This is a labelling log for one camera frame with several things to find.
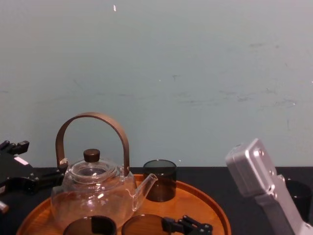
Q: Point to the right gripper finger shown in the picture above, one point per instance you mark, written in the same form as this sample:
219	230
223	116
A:
104	225
188	226

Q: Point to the round wooden tray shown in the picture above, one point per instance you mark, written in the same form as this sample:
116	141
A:
190	203

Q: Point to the dark smoked glass cup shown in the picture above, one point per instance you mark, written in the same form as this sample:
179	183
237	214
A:
144	225
78	227
300	195
161	186

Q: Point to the black table cloth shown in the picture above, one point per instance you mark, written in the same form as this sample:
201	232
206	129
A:
234	210

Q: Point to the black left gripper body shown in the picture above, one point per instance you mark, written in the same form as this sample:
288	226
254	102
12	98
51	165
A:
12	171

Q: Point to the glass lid with brown knob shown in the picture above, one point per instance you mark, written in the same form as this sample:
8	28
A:
91	155

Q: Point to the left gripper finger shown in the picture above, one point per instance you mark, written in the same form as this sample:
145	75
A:
19	146
49	178

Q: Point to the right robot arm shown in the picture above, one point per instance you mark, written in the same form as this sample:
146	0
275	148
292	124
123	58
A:
256	176

